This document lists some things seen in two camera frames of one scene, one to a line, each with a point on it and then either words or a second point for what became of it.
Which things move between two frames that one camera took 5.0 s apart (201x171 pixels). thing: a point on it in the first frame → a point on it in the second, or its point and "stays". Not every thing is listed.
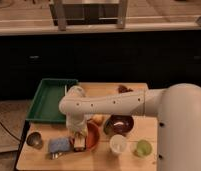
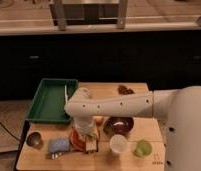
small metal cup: [35, 139] stays
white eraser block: [79, 142] → [90, 145]
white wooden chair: [88, 12] stays
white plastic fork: [65, 89] stays
